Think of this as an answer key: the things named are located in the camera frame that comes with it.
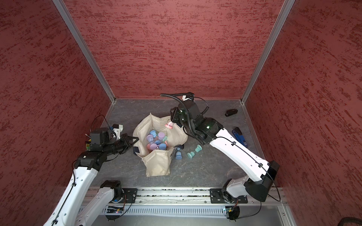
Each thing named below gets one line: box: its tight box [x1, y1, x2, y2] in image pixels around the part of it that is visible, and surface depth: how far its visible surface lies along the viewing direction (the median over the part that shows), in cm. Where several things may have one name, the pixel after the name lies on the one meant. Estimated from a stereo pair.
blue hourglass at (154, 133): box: [149, 129, 158, 138], surface depth 94 cm
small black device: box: [224, 108, 239, 117], surface depth 115 cm
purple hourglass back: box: [146, 134, 158, 151], surface depth 87 cm
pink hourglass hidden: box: [164, 121, 174, 130], surface depth 67 cm
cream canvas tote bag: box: [132, 112, 189, 178], surface depth 81 cm
